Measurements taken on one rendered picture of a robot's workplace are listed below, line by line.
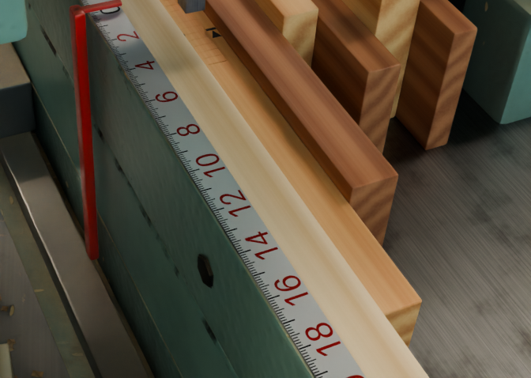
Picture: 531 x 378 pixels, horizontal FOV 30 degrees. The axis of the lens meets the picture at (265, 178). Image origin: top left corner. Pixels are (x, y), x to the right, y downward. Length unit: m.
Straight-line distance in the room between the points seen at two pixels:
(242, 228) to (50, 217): 0.22
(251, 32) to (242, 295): 0.14
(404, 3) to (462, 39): 0.03
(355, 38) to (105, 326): 0.18
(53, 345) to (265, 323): 0.20
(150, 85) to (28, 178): 0.18
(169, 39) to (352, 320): 0.15
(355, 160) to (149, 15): 0.11
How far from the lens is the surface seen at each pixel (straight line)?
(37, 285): 0.51
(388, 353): 0.30
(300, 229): 0.33
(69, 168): 0.52
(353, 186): 0.35
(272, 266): 0.31
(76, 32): 0.41
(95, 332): 0.47
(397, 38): 0.43
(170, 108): 0.36
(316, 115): 0.38
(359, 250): 0.34
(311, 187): 0.36
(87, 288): 0.49
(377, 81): 0.40
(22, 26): 0.32
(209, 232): 0.33
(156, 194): 0.38
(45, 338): 0.49
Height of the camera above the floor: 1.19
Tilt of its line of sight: 43 degrees down
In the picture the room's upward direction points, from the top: 6 degrees clockwise
